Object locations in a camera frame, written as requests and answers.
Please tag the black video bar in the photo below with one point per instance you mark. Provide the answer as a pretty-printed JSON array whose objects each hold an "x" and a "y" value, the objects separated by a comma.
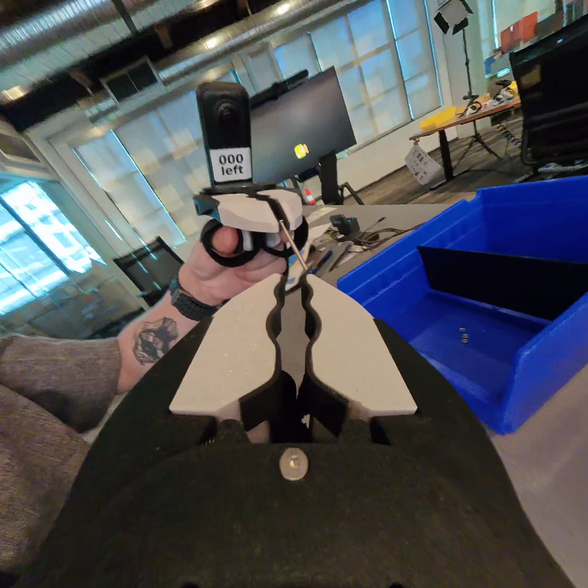
[{"x": 294, "y": 78}]

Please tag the silver ventilation duct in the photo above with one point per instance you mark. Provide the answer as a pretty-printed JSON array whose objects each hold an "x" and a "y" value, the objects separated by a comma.
[{"x": 46, "y": 41}]

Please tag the red storage box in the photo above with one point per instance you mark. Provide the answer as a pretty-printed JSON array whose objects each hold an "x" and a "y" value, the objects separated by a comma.
[{"x": 519, "y": 32}]

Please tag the large black monitor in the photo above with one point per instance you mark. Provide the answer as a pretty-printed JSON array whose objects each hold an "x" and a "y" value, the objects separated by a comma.
[{"x": 298, "y": 124}]

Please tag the person's left hand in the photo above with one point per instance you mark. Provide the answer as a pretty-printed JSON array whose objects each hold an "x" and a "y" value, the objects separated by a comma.
[{"x": 216, "y": 280}]

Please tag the grey pouch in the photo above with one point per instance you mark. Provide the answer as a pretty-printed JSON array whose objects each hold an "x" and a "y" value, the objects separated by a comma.
[{"x": 342, "y": 255}]

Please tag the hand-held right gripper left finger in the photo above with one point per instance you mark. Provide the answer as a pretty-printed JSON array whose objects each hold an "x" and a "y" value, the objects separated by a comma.
[{"x": 229, "y": 363}]

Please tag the orange traffic cone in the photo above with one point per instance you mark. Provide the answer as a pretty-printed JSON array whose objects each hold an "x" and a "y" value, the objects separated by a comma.
[{"x": 310, "y": 196}]

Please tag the white printed paper sign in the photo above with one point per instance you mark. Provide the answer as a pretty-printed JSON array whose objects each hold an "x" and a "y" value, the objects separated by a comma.
[{"x": 420, "y": 164}]

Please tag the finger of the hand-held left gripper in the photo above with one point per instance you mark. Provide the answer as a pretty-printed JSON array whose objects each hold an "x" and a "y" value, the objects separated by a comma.
[
  {"x": 243, "y": 213},
  {"x": 289, "y": 209}
]

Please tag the wooden desk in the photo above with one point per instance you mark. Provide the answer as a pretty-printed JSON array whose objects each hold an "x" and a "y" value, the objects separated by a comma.
[{"x": 464, "y": 120}]

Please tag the person's grey shirt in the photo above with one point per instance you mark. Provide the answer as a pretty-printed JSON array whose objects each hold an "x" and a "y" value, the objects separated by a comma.
[{"x": 46, "y": 390}]

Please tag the metal bolt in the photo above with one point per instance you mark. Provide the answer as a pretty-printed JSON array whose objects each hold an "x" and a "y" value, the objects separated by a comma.
[{"x": 294, "y": 246}]

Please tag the black swivel office chair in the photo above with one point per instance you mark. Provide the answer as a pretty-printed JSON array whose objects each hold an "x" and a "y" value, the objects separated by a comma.
[{"x": 147, "y": 271}]

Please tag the yellow box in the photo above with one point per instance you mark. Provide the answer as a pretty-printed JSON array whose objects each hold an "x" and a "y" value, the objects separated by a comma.
[{"x": 438, "y": 119}]

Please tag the blue bin with black divider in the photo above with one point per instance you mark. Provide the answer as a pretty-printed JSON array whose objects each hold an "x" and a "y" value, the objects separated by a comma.
[{"x": 542, "y": 367}]

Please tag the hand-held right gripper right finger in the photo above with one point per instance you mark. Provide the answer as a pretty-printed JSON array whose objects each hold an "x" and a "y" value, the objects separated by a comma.
[{"x": 363, "y": 367}]

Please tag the black bin divider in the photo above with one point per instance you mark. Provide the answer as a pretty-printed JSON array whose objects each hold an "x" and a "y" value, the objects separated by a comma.
[{"x": 496, "y": 285}]

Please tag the black charger box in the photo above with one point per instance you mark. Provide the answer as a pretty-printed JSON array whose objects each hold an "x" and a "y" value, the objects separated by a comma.
[{"x": 344, "y": 224}]

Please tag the black high-back office chair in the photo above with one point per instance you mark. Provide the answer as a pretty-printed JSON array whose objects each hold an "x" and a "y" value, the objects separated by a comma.
[{"x": 551, "y": 92}]

